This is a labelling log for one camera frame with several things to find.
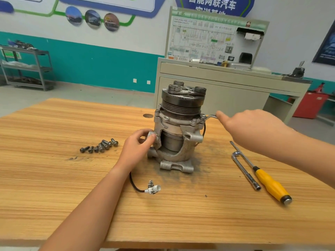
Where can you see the person's left hand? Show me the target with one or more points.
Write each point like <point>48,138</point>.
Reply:
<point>133,151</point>

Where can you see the person's left forearm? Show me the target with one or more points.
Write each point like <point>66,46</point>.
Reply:
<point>89,211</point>

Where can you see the blue rounded infographic panel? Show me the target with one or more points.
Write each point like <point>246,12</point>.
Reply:
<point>104,3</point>

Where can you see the person's right hand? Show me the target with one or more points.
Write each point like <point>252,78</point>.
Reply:
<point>254,130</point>

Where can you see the silver L-shaped socket wrench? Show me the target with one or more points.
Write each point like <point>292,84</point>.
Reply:
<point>246,172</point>

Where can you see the blue hexagon wall sign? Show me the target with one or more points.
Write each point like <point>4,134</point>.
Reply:
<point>214,3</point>

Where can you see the red cabinet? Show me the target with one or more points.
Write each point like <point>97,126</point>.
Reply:
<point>310,104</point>

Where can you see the grey metal compressor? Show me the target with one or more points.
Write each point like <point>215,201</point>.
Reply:
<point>180,128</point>

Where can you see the white wiring display board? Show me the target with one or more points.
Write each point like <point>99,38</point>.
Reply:
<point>196,36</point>

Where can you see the beige workbench cabinet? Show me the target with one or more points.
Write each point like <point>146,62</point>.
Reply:
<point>230,83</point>

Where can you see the dark wall poster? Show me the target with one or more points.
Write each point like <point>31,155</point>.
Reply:
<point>325,47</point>

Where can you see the grey metal shelf cart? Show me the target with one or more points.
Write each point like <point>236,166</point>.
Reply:
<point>27,68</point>

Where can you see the dark round table grommet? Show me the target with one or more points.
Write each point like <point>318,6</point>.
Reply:
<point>148,115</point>

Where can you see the round photo wall decal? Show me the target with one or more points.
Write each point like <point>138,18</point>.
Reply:
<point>92,18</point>
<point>74,15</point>
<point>111,22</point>

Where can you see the silver combination wrench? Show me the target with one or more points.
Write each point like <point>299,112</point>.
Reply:
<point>210,117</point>

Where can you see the small black device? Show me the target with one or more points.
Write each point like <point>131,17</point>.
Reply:
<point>298,71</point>

